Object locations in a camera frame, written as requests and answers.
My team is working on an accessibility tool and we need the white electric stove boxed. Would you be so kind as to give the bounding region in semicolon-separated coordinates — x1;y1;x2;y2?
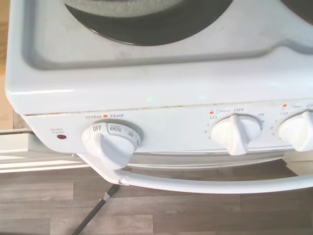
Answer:
4;0;313;195

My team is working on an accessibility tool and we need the white oven temperature knob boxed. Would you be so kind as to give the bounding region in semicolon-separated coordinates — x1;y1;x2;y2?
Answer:
81;123;145;171

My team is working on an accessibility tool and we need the white burner knob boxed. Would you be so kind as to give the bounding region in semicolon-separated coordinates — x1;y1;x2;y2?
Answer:
209;114;263;156
277;111;313;152

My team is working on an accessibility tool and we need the black coil burner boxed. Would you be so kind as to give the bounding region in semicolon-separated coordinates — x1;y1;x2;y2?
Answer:
280;0;313;26
64;0;214;47

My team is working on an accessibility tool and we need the grey-green small frying pan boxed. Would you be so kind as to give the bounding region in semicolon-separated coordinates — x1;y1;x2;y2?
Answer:
64;0;189;19

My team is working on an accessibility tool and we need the white oven door handle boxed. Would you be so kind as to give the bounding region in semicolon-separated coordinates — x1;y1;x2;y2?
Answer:
83;153;313;195

